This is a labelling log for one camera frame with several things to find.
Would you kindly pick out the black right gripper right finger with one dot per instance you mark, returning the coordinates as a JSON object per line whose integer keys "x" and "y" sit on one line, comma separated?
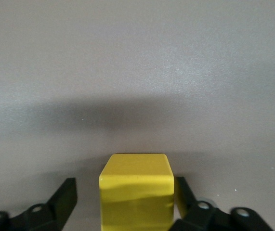
{"x": 200, "y": 211}

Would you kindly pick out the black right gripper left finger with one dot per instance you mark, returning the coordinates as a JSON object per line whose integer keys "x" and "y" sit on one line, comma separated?
{"x": 60, "y": 204}

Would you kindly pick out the yellow cube block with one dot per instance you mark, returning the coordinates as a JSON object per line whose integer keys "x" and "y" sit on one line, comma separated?
{"x": 137, "y": 192}

